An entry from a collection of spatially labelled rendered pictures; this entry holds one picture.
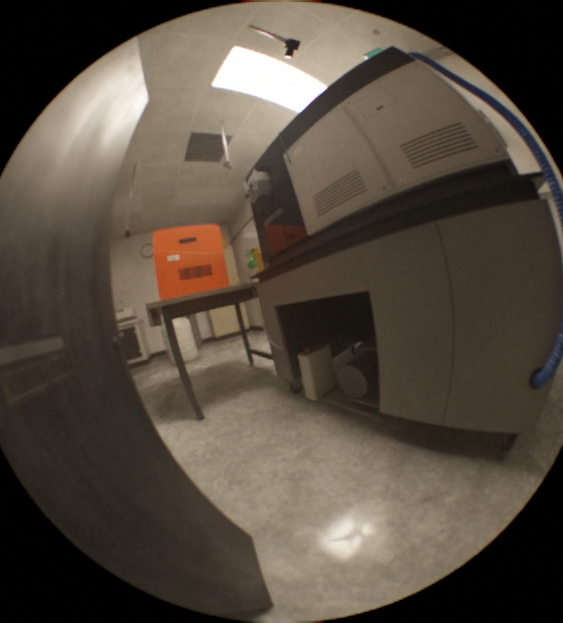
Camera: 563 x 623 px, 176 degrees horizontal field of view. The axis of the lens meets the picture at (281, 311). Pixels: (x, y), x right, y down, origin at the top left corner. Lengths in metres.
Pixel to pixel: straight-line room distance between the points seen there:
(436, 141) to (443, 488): 0.93
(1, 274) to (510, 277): 0.66
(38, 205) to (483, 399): 0.78
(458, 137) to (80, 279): 0.78
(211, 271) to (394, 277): 0.94
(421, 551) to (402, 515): 0.14
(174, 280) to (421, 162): 1.17
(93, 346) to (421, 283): 0.58
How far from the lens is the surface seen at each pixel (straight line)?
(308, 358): 0.93
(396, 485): 0.66
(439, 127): 0.67
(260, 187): 1.01
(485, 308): 0.49
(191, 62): 2.28
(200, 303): 1.04
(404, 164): 0.62
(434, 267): 0.48
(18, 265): 0.18
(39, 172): 0.23
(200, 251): 1.14
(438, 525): 0.63
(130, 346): 3.58
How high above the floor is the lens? 0.58
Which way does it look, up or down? 4 degrees down
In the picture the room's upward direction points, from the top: 13 degrees counter-clockwise
